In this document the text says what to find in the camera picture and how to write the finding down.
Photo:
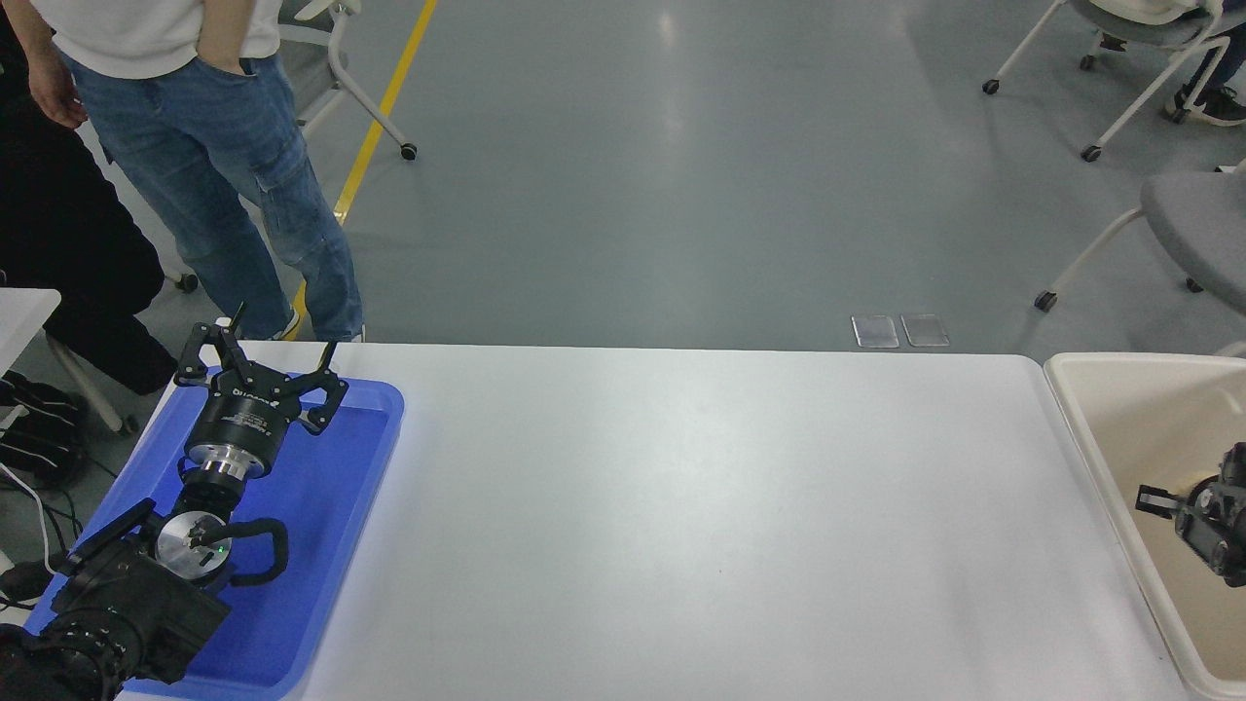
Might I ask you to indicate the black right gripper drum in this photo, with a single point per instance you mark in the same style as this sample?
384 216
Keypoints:
1217 531

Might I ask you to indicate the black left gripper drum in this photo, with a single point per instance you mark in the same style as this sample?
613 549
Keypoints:
246 411

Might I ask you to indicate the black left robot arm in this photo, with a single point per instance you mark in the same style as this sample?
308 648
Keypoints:
127 604

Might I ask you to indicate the person's right forearm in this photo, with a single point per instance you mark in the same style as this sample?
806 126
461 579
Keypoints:
41 37

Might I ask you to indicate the person's left forearm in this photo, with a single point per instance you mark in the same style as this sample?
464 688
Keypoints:
222 34

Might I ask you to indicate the person's right hand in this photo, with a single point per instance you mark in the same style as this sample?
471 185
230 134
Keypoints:
56 92

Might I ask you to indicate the large pale bin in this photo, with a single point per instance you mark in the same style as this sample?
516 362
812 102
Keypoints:
1119 428

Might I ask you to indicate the blue plastic tray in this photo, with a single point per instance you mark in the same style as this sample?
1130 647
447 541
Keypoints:
321 526

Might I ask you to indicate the white chair leg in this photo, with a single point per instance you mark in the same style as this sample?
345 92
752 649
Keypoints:
88 389

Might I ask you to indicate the person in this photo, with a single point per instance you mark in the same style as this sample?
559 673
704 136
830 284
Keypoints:
1212 105
224 156
58 234

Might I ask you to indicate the small white table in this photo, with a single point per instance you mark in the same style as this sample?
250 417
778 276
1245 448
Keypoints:
19 321

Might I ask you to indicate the grey white-framed wheeled chair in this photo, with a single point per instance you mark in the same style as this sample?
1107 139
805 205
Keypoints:
1197 224
1139 29
311 78

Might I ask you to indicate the clear floor plate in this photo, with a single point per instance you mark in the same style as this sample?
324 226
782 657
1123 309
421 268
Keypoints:
924 329
874 331

